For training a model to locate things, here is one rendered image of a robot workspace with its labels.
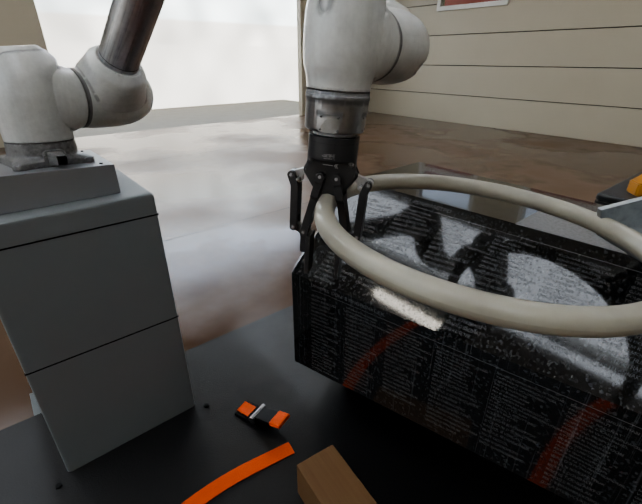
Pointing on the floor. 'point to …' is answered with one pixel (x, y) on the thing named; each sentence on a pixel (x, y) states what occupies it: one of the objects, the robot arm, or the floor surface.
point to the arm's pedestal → (91, 317)
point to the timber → (330, 480)
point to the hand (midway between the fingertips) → (323, 255)
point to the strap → (240, 474)
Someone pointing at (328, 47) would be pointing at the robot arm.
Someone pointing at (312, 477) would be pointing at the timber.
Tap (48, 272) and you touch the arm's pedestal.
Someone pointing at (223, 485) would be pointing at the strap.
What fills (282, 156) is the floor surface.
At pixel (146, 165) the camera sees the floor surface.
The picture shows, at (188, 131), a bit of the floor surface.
